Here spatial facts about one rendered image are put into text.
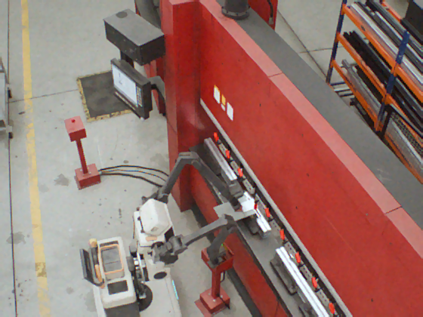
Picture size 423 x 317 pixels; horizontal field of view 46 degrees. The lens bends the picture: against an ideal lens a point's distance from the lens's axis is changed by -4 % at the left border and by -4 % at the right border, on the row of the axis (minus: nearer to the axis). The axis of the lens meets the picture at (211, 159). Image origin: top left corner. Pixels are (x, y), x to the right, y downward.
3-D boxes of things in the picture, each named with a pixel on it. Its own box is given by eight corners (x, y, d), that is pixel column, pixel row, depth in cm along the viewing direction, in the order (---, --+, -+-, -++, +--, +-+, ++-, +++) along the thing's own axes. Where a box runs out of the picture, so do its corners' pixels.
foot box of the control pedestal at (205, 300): (193, 302, 444) (193, 296, 435) (217, 288, 453) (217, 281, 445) (206, 319, 433) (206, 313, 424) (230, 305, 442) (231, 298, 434)
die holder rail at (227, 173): (203, 147, 450) (203, 139, 443) (210, 145, 451) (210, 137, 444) (230, 187, 419) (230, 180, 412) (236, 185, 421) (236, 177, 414)
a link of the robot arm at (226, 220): (227, 208, 335) (233, 221, 330) (233, 216, 347) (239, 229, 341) (166, 239, 338) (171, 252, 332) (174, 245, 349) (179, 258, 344)
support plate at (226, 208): (213, 207, 390) (213, 207, 390) (244, 196, 398) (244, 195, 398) (223, 226, 379) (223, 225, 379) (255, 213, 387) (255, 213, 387)
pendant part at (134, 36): (113, 100, 456) (101, 18, 394) (136, 88, 467) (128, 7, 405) (146, 130, 430) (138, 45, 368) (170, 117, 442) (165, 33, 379)
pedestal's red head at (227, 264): (201, 258, 398) (201, 245, 385) (217, 248, 405) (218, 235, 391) (215, 277, 387) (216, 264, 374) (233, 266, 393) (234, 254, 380)
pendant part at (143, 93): (114, 93, 441) (109, 60, 414) (125, 87, 446) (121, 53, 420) (144, 120, 418) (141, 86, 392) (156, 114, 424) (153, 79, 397)
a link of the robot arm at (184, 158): (180, 146, 349) (181, 155, 341) (199, 152, 354) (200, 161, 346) (154, 195, 370) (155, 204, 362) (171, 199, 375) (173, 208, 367)
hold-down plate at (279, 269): (270, 263, 372) (270, 260, 369) (276, 260, 373) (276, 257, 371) (290, 295, 353) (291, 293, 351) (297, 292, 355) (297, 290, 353)
